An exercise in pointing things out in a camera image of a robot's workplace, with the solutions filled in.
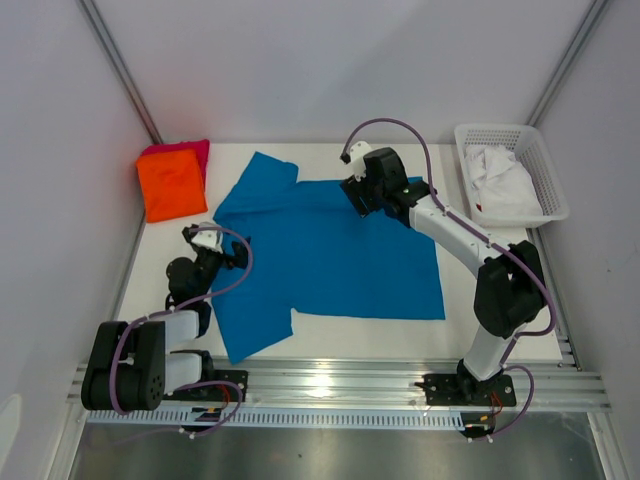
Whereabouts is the folded pink t shirt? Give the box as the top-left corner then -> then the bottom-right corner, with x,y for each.
141,139 -> 210,182

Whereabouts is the folded orange t shirt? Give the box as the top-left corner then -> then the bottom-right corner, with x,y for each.
136,150 -> 208,223

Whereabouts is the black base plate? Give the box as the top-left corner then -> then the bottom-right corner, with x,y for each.
414,373 -> 517,407
163,369 -> 249,403

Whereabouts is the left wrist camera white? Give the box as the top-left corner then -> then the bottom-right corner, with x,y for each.
182,222 -> 224,253

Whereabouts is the blue t shirt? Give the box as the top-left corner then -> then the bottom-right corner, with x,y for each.
212,153 -> 445,363

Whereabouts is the aluminium corner post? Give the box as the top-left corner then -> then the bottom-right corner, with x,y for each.
76,0 -> 163,145
526,0 -> 613,128

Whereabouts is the right aluminium corner post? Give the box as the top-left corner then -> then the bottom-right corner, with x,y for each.
526,0 -> 613,128

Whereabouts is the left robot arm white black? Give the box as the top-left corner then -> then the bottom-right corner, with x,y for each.
80,231 -> 254,415

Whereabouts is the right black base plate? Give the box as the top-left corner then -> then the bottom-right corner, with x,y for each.
414,373 -> 517,407

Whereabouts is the aluminium mounting rail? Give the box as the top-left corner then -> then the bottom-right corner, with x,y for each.
67,357 -> 612,412

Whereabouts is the white t shirt in basket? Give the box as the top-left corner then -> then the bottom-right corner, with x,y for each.
464,145 -> 543,217

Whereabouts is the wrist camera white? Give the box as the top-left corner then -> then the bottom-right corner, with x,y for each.
182,222 -> 224,253
340,141 -> 373,181

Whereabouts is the white slotted cable duct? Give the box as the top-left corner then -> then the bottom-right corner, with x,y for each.
87,406 -> 464,431

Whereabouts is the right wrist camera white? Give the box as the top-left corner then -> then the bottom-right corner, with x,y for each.
340,141 -> 373,181

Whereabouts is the left aluminium corner post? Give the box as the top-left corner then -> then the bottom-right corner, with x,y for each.
76,0 -> 163,145

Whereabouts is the white plastic basket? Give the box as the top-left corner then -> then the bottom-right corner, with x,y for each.
454,123 -> 569,228

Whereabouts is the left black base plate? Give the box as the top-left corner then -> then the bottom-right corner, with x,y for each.
163,369 -> 249,403

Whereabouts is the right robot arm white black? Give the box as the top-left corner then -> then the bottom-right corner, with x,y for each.
340,142 -> 547,404

